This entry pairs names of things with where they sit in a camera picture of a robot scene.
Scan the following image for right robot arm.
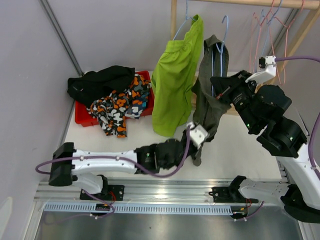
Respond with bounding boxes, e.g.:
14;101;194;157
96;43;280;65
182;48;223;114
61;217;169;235
210;70;320;224

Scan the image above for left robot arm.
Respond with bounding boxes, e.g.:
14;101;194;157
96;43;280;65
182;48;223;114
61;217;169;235
48;125;208;200

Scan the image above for dark grey shorts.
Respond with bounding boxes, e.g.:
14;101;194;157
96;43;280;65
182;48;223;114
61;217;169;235
191;34;232;167

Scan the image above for blue patterned shorts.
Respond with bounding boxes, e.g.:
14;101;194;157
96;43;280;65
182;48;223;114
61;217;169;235
125;95;148;119

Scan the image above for lime green shorts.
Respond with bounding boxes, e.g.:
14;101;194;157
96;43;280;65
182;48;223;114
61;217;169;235
151;15;204;137

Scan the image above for red plastic tray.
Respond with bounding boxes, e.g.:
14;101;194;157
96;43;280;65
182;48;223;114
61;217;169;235
75;71;154;127

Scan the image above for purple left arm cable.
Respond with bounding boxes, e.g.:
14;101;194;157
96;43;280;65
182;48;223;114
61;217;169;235
34;124;193;225

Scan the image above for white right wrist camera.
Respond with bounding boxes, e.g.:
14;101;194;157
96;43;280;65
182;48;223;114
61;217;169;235
245;55;277;85

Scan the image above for orange camouflage shorts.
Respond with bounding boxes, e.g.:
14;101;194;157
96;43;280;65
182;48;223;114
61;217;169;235
86;74;151;138

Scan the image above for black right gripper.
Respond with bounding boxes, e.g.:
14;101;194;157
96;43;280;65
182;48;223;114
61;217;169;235
211;70;261;133

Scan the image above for pink hanger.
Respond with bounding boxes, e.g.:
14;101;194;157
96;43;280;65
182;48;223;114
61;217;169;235
267;0;305;86
249;0;275;73

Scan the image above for blue hanger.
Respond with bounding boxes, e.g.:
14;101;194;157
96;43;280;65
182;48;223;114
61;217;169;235
170;0;194;41
211;14;230;97
261;0;283;56

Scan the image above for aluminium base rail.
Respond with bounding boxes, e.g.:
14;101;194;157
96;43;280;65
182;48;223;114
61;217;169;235
34;176;293;207

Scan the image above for black shorts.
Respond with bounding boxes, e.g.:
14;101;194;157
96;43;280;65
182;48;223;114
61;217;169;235
67;65;135;108

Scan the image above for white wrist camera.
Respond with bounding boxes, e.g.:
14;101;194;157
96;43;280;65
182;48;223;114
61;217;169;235
245;55;277;85
186;122;209;149

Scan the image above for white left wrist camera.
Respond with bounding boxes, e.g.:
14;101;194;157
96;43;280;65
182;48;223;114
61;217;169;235
186;122;209;149

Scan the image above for slotted cable duct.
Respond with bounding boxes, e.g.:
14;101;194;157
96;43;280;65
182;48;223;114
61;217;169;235
43;202;233;216

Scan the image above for wooden clothes rack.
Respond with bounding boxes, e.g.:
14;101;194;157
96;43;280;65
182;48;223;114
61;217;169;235
169;0;320;116

